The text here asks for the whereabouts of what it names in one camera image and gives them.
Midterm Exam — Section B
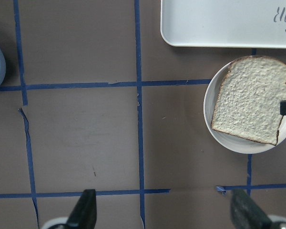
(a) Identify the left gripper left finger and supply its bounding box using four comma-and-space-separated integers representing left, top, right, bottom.
66, 189, 97, 229

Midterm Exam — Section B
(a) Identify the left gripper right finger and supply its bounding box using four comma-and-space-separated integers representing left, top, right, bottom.
230, 189, 272, 229

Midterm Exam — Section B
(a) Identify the bread slice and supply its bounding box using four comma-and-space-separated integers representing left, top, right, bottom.
211, 56, 286, 146

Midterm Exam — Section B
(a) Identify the cream bear tray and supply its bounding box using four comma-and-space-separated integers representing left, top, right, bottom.
160, 0, 286, 49

